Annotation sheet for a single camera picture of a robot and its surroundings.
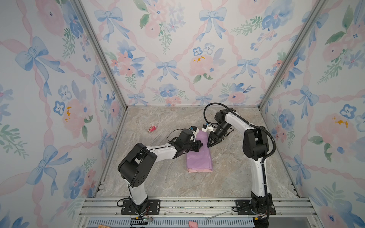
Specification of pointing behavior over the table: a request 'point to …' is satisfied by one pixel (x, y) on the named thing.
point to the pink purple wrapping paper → (201, 161)
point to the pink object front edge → (193, 224)
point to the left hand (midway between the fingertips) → (204, 144)
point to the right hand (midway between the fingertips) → (210, 145)
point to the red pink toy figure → (152, 128)
